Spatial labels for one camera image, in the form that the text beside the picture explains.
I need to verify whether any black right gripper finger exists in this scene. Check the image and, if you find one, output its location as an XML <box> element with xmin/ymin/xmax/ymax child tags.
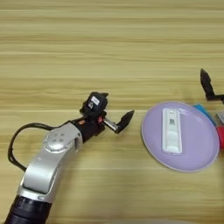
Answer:
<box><xmin>199</xmin><ymin>68</ymin><xmax>216</xmax><ymax>102</ymax></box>

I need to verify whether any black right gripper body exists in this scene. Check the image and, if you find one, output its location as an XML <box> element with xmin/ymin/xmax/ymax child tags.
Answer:
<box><xmin>206</xmin><ymin>94</ymin><xmax>224</xmax><ymax>105</ymax></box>

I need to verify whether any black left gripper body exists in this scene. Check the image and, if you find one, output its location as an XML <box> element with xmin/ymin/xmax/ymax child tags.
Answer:
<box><xmin>73</xmin><ymin>114</ymin><xmax>120</xmax><ymax>144</ymax></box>

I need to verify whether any red cube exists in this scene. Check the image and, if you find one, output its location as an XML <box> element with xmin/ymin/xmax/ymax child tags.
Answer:
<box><xmin>215</xmin><ymin>125</ymin><xmax>224</xmax><ymax>150</ymax></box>

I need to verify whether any purple round plate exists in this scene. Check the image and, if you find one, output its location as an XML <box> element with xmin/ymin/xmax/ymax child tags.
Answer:
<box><xmin>141</xmin><ymin>101</ymin><xmax>221</xmax><ymax>172</ymax></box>

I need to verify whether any white rectangular plastic device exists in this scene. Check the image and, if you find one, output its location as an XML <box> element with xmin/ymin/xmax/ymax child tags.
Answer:
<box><xmin>161</xmin><ymin>107</ymin><xmax>184</xmax><ymax>155</ymax></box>

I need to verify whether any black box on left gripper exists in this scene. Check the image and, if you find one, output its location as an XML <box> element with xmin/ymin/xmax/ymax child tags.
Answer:
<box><xmin>80</xmin><ymin>91</ymin><xmax>109</xmax><ymax>117</ymax></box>

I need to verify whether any blue rectangular block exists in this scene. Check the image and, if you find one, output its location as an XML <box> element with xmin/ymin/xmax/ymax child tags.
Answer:
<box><xmin>192</xmin><ymin>103</ymin><xmax>217</xmax><ymax>127</ymax></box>

